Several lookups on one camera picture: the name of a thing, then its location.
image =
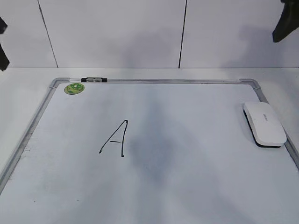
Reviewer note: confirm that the green round magnet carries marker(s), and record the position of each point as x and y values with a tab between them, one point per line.
74	88

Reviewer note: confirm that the black silver marker clip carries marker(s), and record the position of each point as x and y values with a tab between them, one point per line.
93	80

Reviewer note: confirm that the white framed whiteboard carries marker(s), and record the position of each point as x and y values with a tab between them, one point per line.
148	152

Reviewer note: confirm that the white whiteboard eraser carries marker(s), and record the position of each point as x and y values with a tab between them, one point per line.
266	128

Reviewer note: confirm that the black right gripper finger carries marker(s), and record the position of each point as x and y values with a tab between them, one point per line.
288	22

